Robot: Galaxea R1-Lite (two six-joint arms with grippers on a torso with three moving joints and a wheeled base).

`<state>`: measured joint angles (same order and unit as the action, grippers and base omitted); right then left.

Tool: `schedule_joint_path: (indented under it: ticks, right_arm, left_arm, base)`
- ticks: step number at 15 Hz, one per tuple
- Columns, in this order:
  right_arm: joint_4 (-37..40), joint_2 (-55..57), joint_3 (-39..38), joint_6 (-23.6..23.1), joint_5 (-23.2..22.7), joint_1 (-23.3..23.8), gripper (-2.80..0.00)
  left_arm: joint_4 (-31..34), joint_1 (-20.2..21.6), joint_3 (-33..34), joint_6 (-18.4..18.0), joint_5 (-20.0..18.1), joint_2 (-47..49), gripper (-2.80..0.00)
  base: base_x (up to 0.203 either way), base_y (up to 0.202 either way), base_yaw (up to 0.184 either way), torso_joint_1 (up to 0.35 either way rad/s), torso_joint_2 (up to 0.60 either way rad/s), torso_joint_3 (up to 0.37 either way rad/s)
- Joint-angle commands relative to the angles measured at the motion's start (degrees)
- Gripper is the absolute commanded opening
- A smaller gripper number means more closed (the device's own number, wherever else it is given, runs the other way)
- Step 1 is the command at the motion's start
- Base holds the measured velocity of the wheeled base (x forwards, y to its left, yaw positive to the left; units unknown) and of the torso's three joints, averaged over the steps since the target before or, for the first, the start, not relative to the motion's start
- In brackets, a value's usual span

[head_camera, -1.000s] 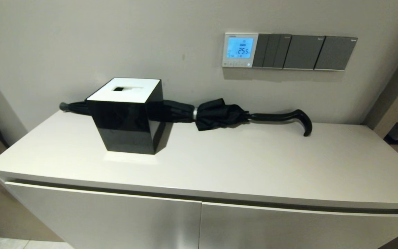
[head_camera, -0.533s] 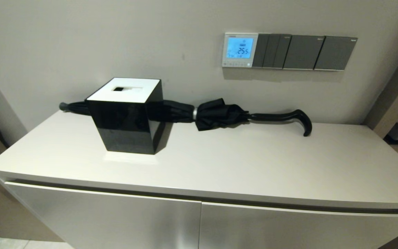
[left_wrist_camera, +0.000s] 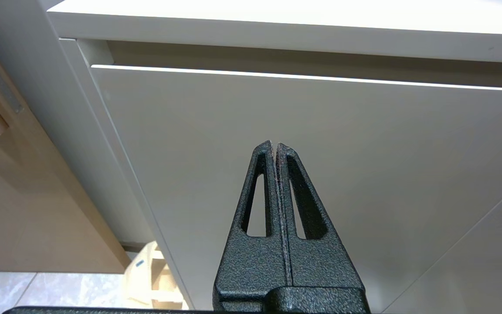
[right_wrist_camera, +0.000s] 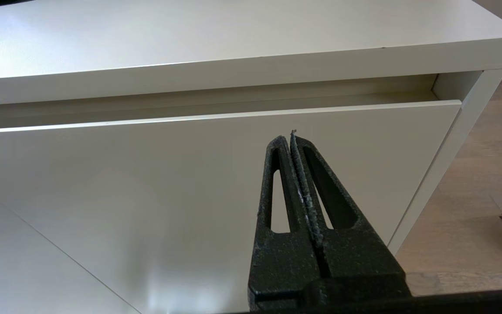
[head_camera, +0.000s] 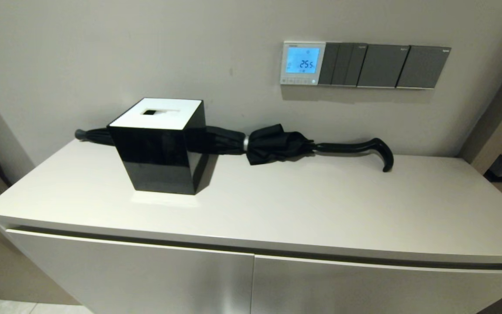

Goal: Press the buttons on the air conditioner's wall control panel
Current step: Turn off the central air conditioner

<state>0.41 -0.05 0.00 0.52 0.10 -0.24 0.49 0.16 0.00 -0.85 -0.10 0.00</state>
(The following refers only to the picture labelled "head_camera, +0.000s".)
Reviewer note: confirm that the white wall thermostat panel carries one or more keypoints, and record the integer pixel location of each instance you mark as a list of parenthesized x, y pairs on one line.
[(303, 61)]

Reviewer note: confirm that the black folded umbrella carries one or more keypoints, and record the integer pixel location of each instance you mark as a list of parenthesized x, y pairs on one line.
[(229, 139)]

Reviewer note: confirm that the white cabinet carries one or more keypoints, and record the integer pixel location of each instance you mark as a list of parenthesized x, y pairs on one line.
[(320, 209)]

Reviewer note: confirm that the black tissue box white lid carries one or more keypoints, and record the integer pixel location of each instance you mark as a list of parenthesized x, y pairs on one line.
[(159, 157)]

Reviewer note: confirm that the white cabinet door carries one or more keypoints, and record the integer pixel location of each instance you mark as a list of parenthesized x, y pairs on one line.
[(364, 288), (124, 279)]

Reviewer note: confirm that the grey triple wall switch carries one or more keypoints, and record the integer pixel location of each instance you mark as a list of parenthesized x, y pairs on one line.
[(342, 63)]

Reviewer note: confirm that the brown wooden door frame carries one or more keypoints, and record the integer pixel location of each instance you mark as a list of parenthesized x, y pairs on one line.
[(499, 122)]

